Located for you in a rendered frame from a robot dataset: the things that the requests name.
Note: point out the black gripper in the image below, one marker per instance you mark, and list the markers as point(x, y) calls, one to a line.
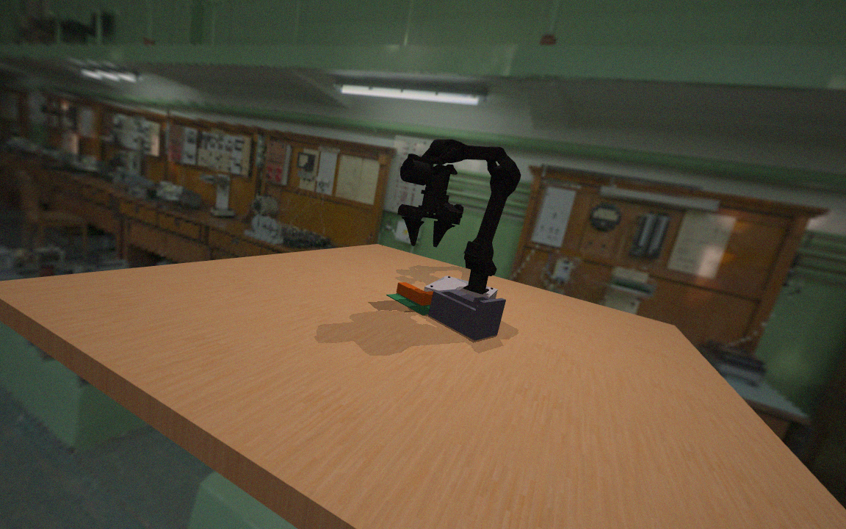
point(413, 215)

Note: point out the orange l-shaped part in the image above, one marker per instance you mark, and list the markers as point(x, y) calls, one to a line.
point(415, 294)

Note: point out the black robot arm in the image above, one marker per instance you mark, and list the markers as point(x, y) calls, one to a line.
point(504, 180)

